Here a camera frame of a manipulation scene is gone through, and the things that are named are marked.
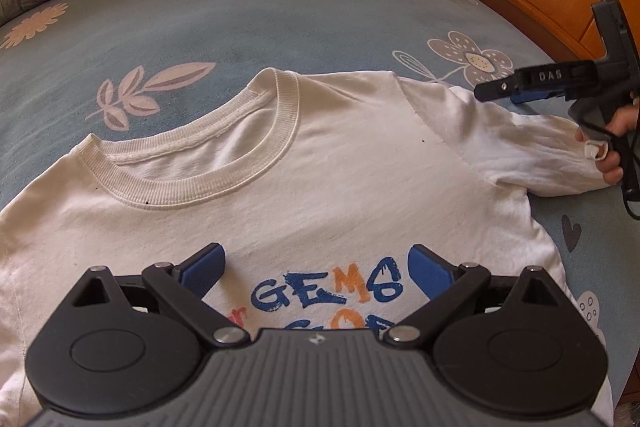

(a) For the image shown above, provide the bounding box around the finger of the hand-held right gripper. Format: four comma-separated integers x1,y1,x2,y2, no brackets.
510,87,564,106
472,62,574,104

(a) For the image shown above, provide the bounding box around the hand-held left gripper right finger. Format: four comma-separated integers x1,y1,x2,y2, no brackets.
384,244,572,351

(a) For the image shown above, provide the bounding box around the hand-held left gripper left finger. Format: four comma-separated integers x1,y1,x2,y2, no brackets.
71,243,249,349

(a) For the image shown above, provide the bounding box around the white printed long-sleeve shirt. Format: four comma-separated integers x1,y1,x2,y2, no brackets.
0,67,623,427

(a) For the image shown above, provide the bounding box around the person's right hand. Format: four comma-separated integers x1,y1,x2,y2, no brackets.
574,103,640,186

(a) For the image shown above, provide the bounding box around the blue floral bed sheet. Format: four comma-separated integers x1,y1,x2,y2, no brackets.
0,0,640,427

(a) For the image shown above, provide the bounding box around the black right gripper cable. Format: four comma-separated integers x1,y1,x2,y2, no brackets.
620,187,640,221

